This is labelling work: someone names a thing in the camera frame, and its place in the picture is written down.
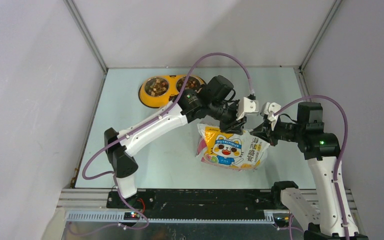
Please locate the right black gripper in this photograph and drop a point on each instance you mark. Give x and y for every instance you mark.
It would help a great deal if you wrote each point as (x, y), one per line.
(264, 130)

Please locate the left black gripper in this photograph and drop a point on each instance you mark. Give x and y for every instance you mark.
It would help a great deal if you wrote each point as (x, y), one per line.
(233, 125)

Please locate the pet food bag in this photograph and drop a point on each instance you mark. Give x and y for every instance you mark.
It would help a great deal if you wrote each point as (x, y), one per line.
(229, 150)

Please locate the yellow double pet bowl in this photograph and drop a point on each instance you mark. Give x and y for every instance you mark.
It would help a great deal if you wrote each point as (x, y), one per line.
(157, 102)

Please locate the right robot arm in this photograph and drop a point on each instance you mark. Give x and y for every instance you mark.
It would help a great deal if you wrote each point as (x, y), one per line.
(333, 219)

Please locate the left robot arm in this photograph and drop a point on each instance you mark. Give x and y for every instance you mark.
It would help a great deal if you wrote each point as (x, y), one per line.
(186, 107)

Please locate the kibble in right bowl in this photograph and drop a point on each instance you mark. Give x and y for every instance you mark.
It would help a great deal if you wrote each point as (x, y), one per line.
(192, 83)

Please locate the kibble in bowl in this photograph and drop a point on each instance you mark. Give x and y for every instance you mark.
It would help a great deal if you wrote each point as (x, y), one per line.
(192, 83)
(156, 86)

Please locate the kibble in left bowl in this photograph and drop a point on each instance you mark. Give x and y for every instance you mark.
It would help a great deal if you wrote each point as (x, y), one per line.
(156, 86)

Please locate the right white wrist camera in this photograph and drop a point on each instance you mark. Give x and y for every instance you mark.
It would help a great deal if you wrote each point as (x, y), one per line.
(270, 109)

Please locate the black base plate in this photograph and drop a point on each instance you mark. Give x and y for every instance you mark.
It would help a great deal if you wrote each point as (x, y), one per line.
(205, 204)

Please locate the aluminium frame rail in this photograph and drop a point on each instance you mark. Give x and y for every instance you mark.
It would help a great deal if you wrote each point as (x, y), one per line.
(105, 206)

